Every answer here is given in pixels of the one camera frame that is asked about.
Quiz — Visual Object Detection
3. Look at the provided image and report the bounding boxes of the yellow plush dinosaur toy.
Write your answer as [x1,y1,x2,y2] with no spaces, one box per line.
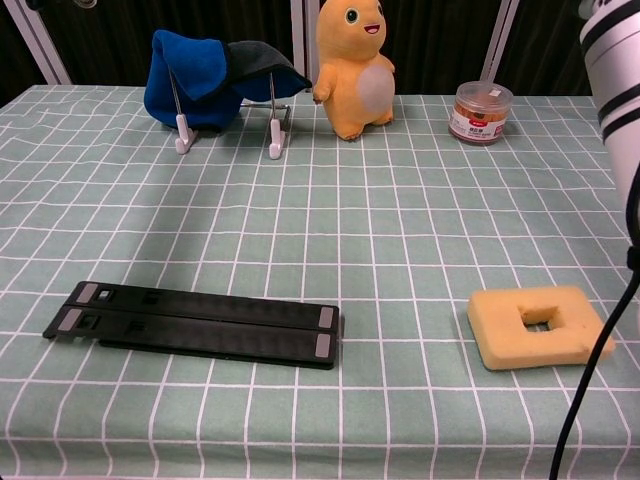
[312,0,397,142]

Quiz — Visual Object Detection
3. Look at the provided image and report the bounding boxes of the green checked tablecloth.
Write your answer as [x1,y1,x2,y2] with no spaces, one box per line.
[0,83,640,480]

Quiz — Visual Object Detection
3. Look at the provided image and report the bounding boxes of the black curtain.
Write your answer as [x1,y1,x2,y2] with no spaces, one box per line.
[0,0,640,109]

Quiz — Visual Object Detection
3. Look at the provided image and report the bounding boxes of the metal rack with white feet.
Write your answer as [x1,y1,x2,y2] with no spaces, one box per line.
[168,69,294,161]

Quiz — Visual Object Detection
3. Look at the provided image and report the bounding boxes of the blue and grey cloth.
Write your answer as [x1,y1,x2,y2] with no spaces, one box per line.
[143,28,314,134]

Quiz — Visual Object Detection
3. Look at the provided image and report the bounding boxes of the yellow sponge with square hole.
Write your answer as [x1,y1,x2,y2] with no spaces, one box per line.
[466,284,616,372]

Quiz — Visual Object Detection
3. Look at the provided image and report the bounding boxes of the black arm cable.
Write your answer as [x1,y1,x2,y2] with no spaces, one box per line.
[548,164,640,480]

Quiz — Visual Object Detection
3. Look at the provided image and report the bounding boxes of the white frame post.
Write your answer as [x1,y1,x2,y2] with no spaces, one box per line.
[479,0,521,94]
[291,0,321,84]
[0,0,72,85]

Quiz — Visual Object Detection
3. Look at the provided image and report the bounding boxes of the clear plastic jar orange contents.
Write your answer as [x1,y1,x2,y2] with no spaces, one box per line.
[448,81,515,148]

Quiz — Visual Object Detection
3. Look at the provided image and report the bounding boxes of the black plastic rail strips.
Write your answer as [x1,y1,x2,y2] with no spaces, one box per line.
[42,280,341,371]

